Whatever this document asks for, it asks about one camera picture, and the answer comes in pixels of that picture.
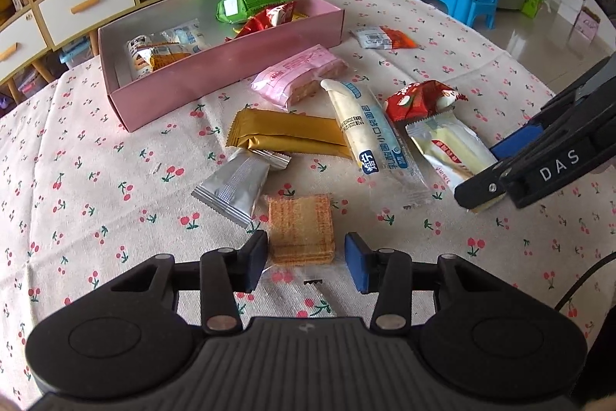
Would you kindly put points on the small clear storage bin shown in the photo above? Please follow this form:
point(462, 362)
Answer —
point(31, 83)

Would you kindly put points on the pale cookie print packet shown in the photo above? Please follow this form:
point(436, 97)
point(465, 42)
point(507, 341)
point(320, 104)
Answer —
point(154, 57)

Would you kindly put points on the silver snack packet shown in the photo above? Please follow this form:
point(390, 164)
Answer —
point(236, 184)

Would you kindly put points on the red snack packet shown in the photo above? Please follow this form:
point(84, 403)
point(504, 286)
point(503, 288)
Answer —
point(262, 22)
point(418, 98)

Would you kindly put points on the clear waffle biscuit pack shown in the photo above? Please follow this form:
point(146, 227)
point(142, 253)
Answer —
point(301, 223)

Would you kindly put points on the pink cardboard box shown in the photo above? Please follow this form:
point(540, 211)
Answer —
point(216, 69)

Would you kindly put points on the white cabinet drawer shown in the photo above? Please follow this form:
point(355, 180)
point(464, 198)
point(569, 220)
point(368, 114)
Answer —
point(86, 4)
point(19, 45)

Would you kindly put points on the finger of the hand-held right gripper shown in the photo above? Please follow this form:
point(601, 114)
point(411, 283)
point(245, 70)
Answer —
point(481, 189)
point(517, 144)

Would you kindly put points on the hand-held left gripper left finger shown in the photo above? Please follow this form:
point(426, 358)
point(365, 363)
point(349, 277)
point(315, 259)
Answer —
point(252, 264)

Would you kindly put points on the white blue snack packet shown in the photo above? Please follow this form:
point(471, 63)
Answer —
point(187, 34)

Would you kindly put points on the gold snack packet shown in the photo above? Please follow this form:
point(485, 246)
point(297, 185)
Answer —
point(288, 131)

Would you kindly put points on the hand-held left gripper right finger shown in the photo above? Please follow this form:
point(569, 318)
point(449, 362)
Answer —
point(357, 266)

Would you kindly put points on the green bag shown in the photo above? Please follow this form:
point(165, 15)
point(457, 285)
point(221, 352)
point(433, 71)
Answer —
point(532, 4)

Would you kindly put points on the cream snack packet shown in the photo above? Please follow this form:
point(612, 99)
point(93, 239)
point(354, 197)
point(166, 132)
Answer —
point(447, 146)

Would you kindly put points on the green snack packet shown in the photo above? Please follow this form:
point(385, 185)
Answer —
point(250, 1)

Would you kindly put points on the yellow snack packet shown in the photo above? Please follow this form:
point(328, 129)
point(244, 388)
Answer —
point(234, 27)

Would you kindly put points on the pink wafer packet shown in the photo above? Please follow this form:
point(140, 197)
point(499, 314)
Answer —
point(298, 74)

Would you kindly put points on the orange white sachet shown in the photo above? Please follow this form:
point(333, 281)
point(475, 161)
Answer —
point(380, 38)

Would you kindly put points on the blue lid storage bin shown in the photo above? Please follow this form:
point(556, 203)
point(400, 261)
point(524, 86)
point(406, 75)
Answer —
point(79, 52)

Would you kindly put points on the long white bread packet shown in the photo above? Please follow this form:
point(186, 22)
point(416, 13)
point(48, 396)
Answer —
point(370, 136)

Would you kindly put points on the stacked pale boxes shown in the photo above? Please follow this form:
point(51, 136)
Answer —
point(580, 21)

